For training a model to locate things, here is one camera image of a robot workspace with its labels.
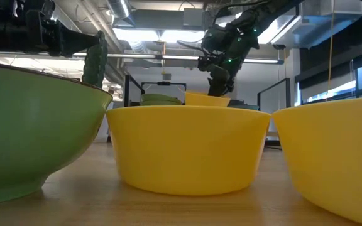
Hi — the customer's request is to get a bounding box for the green cactus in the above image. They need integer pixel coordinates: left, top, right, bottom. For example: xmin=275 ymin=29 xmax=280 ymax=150
xmin=82 ymin=30 xmax=109 ymax=89

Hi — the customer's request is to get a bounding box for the green bowl red floral inside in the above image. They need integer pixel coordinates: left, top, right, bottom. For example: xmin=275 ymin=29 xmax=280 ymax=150
xmin=140 ymin=93 xmax=182 ymax=103
xmin=0 ymin=61 xmax=114 ymax=207
xmin=140 ymin=99 xmax=184 ymax=107

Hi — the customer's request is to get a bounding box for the long ceiling light tube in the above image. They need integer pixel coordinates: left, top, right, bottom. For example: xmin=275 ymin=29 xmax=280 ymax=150
xmin=0 ymin=51 xmax=285 ymax=65

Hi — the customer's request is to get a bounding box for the yellow hanging cord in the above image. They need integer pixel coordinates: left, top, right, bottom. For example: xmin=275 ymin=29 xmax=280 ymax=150
xmin=325 ymin=0 xmax=336 ymax=103

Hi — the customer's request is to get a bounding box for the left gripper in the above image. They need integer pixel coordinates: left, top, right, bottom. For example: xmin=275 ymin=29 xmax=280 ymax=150
xmin=17 ymin=20 xmax=100 ymax=58

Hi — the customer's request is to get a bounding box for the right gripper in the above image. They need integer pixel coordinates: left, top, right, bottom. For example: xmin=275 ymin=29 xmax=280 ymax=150
xmin=197 ymin=40 xmax=251 ymax=97

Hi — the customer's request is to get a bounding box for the yellow plastic mini bowl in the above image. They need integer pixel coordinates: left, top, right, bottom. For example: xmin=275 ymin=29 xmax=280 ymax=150
xmin=271 ymin=96 xmax=362 ymax=226
xmin=184 ymin=90 xmax=231 ymax=107
xmin=105 ymin=105 xmax=272 ymax=196

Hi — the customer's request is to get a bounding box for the black background gantry frame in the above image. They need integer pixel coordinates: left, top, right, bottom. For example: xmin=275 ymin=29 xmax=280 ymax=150
xmin=141 ymin=81 xmax=187 ymax=95

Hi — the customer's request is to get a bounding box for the grey ceiling box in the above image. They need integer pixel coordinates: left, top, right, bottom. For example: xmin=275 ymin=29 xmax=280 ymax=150
xmin=183 ymin=8 xmax=205 ymax=28

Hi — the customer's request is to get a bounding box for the silver spiral duct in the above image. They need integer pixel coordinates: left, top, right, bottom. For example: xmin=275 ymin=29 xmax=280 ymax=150
xmin=106 ymin=0 xmax=132 ymax=19

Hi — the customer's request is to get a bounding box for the teal bowl dark floral inside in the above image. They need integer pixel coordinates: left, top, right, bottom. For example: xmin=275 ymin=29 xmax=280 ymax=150
xmin=229 ymin=103 xmax=260 ymax=111

